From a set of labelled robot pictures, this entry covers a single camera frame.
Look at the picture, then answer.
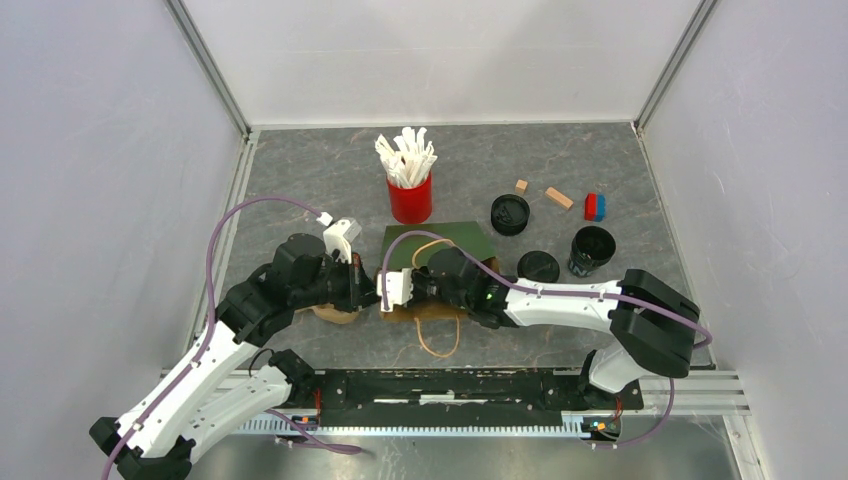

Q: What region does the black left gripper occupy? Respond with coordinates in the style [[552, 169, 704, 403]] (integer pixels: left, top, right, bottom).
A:
[[292, 250, 385, 313]]

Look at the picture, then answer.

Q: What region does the green paper bag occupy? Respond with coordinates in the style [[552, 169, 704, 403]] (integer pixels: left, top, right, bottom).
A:
[[376, 221, 499, 359]]

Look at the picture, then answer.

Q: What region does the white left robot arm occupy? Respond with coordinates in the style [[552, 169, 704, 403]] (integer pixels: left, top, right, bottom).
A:
[[89, 234, 378, 479]]

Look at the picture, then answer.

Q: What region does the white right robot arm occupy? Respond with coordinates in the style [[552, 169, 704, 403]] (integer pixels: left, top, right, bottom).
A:
[[404, 247, 706, 408]]

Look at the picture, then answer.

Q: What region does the black coffee lid stack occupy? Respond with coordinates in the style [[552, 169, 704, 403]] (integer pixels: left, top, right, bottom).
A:
[[490, 194, 530, 236]]

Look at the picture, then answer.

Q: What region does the brown cardboard cup carrier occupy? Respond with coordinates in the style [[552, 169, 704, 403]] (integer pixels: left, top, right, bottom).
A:
[[311, 305, 360, 325]]

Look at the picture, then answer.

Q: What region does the red cup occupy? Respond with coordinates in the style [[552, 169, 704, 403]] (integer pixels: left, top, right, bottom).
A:
[[386, 174, 433, 225]]

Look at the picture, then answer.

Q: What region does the small wooden cube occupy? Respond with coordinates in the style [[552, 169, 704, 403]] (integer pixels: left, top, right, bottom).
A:
[[515, 179, 528, 196]]

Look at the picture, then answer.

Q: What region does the white wrapped stirrer bundle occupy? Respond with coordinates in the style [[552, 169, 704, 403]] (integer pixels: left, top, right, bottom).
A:
[[374, 127, 438, 189]]

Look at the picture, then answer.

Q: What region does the long wooden block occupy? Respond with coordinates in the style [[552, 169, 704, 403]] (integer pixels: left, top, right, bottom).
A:
[[545, 187, 574, 210]]

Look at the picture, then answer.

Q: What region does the red and blue block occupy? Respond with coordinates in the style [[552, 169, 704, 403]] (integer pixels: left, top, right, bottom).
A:
[[584, 192, 606, 222]]

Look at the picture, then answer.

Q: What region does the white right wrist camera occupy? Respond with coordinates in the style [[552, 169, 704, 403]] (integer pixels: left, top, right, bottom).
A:
[[376, 268, 413, 313]]

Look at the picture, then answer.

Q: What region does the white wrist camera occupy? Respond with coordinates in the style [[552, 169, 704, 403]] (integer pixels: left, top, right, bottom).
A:
[[317, 212, 362, 264], [376, 268, 413, 313]]

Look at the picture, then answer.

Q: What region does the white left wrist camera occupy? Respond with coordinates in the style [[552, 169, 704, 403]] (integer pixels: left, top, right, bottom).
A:
[[317, 212, 362, 264]]

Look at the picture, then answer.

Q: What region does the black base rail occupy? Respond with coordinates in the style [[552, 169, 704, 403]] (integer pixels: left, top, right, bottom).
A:
[[281, 368, 626, 431]]

